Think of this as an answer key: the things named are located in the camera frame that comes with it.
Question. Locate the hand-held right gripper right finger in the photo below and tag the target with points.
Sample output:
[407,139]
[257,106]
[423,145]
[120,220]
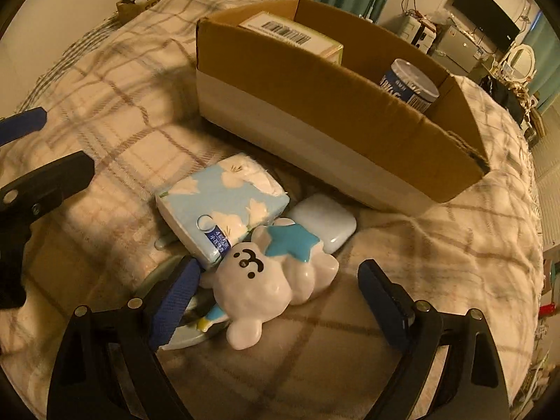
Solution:
[387,310]

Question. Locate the blue floral tissue pack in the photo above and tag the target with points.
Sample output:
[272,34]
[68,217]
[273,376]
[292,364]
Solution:
[218,197]

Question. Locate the white bear figurine blue star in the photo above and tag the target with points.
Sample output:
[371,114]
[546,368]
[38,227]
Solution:
[258,288]

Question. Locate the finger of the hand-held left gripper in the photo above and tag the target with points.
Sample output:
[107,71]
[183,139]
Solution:
[52,177]
[24,124]

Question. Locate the dark bag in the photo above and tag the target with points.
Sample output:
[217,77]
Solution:
[503,96]

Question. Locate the blue and white can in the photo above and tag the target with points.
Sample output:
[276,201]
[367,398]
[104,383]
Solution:
[407,85]

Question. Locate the silver cabinet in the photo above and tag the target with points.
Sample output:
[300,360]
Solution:
[459,48]

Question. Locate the white earbuds case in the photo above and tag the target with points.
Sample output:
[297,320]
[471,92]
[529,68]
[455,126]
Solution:
[323,221]

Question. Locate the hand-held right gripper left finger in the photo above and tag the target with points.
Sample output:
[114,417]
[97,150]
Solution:
[173,302]

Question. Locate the plaid blanket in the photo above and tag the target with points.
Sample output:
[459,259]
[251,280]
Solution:
[109,96]

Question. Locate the black flat screen television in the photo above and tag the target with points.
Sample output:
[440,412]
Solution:
[485,13]

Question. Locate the white desktop appliance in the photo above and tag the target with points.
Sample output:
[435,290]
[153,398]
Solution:
[413,30]

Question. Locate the large cardboard box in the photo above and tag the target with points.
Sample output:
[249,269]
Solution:
[306,109]

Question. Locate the pale green box barcode label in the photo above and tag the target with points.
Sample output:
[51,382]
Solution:
[315,46]

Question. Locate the white oval vanity mirror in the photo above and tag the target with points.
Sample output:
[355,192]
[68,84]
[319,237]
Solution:
[520,59]

